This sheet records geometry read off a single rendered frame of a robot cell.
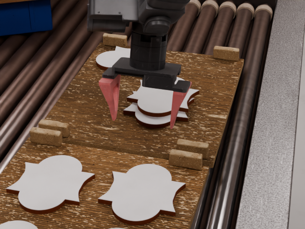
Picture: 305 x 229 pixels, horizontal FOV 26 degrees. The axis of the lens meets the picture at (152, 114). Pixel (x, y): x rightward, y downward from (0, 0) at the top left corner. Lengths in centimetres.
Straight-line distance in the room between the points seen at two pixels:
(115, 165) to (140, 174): 6
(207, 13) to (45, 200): 87
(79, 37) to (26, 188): 64
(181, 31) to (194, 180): 63
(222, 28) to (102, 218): 79
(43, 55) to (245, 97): 50
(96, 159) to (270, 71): 52
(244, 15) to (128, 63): 79
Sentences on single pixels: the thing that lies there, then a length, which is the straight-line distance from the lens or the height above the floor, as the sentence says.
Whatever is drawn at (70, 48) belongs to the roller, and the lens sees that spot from 163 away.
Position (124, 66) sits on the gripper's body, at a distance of 104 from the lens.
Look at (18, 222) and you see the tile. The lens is 107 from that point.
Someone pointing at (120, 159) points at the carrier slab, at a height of 94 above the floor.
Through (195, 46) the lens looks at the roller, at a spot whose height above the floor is 92.
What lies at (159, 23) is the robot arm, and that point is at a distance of 94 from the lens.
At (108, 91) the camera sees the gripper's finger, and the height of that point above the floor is 111.
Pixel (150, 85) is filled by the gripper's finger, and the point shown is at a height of 113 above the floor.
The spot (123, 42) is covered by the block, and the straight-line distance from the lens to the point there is 157.
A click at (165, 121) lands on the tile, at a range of 128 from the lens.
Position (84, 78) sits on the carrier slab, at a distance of 146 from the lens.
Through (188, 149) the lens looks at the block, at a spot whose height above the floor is 95.
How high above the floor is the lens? 165
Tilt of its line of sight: 32 degrees down
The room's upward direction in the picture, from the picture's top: straight up
